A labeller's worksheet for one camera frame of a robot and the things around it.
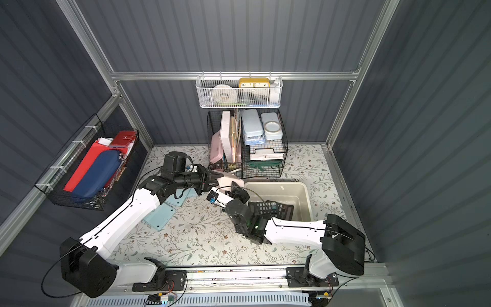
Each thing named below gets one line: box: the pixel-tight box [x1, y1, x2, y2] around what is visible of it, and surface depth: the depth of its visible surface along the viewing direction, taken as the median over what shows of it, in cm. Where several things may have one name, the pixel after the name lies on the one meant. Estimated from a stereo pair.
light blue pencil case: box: [241, 108, 266, 146], surface depth 95 cm
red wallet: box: [109, 130, 137, 148], surface depth 82 cm
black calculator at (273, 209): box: [259, 200, 295, 221], surface depth 91 cm
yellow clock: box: [238, 77, 271, 89], surface depth 90 cm
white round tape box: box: [260, 111, 284, 141], surface depth 99 cm
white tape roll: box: [212, 83, 238, 104], surface depth 86 cm
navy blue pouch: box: [70, 149, 121, 199], surface depth 70 cm
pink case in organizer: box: [209, 130, 224, 164], surface depth 103 cm
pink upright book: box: [219, 110, 233, 164], surface depth 95 cm
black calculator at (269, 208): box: [248, 200, 288, 221], surface depth 91 cm
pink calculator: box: [216, 173, 245, 189], surface depth 75 cm
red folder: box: [63, 141, 124, 193], surface depth 74 cm
